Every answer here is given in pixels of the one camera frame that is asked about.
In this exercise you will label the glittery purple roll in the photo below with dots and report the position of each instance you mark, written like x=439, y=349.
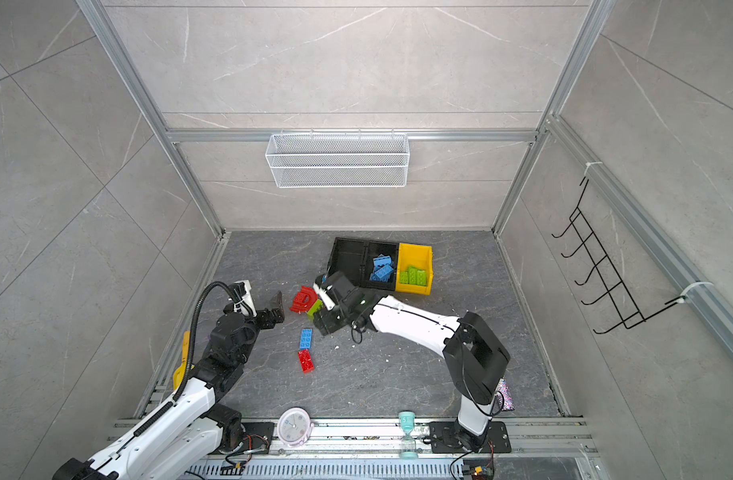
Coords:
x=506, y=399

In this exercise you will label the left black storage bin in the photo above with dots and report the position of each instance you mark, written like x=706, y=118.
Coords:
x=347, y=256

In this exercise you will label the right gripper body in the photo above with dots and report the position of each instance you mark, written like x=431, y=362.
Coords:
x=335, y=318

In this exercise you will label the yellow toy shovel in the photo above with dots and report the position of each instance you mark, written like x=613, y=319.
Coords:
x=180, y=372

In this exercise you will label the blue lego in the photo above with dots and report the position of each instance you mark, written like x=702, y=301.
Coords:
x=381, y=261
x=306, y=339
x=382, y=274

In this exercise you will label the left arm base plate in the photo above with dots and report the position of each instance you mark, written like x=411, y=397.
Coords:
x=251, y=436

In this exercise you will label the yellow storage bin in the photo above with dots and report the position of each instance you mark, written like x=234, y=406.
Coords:
x=418, y=256

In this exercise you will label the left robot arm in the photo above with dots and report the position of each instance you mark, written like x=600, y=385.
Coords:
x=191, y=423

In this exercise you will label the black storage bin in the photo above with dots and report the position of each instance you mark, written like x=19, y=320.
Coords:
x=377, y=248
x=347, y=256

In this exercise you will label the red arch lego piece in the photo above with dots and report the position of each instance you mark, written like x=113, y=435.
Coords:
x=304, y=300

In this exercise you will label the black wire hook rack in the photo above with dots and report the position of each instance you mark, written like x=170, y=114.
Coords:
x=629, y=314

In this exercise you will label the white round timer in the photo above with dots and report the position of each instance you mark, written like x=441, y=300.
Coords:
x=294, y=427

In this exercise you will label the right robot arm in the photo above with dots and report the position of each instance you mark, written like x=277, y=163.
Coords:
x=475, y=358

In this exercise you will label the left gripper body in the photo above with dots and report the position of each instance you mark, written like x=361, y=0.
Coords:
x=250, y=329

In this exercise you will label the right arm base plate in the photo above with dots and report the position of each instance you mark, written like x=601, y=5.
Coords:
x=449, y=437

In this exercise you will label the red lego brick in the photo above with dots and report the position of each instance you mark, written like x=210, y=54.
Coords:
x=305, y=360

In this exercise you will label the right black storage bin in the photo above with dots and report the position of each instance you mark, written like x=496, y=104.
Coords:
x=377, y=248

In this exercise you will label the white wire mesh basket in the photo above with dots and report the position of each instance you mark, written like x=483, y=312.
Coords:
x=338, y=160

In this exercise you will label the teal hourglass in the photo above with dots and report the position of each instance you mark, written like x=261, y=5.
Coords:
x=408, y=443

